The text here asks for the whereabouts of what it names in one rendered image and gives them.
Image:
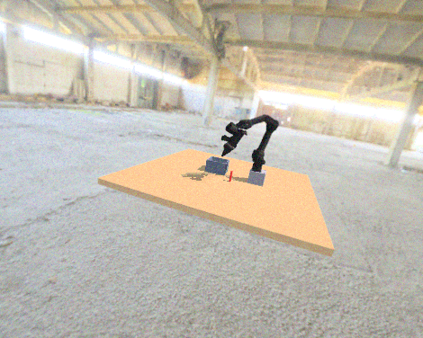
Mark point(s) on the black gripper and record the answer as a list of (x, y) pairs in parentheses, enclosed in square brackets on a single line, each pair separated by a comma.
[(228, 147)]

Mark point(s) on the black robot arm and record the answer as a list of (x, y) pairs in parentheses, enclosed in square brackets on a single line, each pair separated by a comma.
[(257, 155)]

